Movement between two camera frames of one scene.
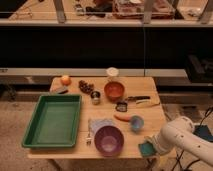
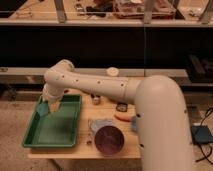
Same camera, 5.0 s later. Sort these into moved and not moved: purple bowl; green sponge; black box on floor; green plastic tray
Moved: green sponge
Not moved: green plastic tray; black box on floor; purple bowl
